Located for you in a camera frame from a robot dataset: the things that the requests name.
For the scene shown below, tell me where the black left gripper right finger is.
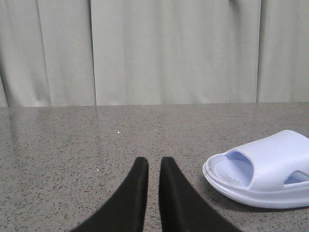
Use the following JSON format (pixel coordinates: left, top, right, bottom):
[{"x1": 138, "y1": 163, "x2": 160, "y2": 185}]
[{"x1": 159, "y1": 157, "x2": 240, "y2": 232}]

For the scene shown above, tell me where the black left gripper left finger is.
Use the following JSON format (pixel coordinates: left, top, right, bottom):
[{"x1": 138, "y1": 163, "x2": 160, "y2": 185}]
[{"x1": 73, "y1": 157, "x2": 149, "y2": 232}]

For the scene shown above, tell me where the light blue slipper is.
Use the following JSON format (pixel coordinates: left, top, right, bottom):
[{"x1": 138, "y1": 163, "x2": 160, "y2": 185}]
[{"x1": 203, "y1": 130, "x2": 309, "y2": 209}]

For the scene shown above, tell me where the grey-white curtain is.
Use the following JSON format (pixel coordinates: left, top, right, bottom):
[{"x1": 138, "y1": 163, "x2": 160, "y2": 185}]
[{"x1": 0, "y1": 0, "x2": 309, "y2": 107}]

